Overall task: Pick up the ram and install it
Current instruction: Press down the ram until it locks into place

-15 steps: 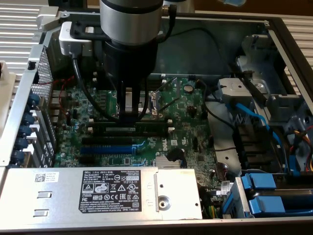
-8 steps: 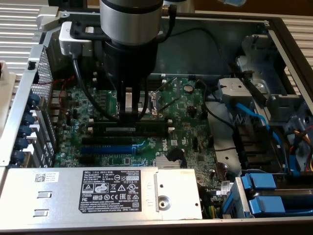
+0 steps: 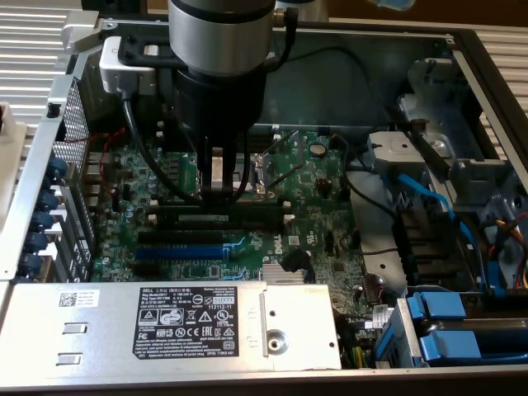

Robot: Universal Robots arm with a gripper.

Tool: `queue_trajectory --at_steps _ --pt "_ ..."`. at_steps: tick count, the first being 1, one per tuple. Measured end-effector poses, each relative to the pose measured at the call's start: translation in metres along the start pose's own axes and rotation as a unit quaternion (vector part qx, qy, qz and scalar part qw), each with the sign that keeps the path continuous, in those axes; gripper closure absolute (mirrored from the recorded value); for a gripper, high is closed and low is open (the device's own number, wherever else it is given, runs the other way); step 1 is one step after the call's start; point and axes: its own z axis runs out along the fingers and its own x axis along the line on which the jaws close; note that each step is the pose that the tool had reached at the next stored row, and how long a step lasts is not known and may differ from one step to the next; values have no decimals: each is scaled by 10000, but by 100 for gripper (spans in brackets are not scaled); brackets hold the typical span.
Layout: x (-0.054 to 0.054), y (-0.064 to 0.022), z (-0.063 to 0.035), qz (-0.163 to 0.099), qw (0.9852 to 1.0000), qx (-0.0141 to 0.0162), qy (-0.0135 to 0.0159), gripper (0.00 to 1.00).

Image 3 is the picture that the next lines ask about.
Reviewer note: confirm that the green Dell motherboard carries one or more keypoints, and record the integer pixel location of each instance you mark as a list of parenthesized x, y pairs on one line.
[(313, 194)]

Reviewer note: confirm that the black equipment box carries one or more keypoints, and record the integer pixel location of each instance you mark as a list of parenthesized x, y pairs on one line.
[(111, 8)]

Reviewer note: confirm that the black RAM slot white clips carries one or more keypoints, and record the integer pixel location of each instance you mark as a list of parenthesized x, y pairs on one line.
[(255, 228), (153, 203)]

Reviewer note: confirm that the black camera mounting plate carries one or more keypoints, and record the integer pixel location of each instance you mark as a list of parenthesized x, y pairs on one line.
[(132, 57)]

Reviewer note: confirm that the grey metal PC case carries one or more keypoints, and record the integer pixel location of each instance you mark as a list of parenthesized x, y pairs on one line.
[(350, 90)]

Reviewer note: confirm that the long black expansion slot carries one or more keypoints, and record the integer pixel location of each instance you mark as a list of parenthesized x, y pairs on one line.
[(181, 238)]

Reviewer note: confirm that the blue card retainer clip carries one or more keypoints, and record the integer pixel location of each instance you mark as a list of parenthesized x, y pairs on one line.
[(30, 263), (42, 221), (46, 200), (36, 242), (56, 170)]

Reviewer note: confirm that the round coin battery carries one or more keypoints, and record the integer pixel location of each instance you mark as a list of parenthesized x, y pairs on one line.
[(317, 149)]

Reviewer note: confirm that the metal CPU socket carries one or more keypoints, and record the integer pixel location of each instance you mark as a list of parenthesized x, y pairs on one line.
[(260, 177)]

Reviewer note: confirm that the blue expansion slot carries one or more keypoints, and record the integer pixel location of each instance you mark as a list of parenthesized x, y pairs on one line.
[(181, 252)]

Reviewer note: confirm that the black case intrusion switch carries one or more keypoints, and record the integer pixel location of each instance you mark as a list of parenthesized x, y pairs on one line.
[(54, 110)]

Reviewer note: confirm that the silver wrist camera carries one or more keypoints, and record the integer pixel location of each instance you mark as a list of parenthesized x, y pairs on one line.
[(111, 76)]

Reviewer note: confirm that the short black expansion slot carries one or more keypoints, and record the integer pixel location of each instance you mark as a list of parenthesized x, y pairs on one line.
[(146, 269)]

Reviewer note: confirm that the silver finned chipset heatsink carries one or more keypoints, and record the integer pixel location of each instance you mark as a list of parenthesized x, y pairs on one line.
[(280, 274)]

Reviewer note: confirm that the thin metal locking lever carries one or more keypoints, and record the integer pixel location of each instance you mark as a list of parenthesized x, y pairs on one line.
[(286, 177)]

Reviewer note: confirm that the light blue rounded object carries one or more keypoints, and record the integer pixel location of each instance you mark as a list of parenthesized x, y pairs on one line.
[(392, 4)]

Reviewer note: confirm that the grey plastic bracket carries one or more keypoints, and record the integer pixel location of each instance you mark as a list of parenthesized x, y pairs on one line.
[(396, 150)]

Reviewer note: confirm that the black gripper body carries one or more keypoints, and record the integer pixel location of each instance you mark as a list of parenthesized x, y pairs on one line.
[(218, 103)]

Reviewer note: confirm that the grey power supply housing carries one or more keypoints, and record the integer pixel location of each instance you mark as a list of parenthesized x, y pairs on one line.
[(103, 330)]

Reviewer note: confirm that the metal drive cage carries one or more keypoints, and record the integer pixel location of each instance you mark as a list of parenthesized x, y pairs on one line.
[(433, 103)]

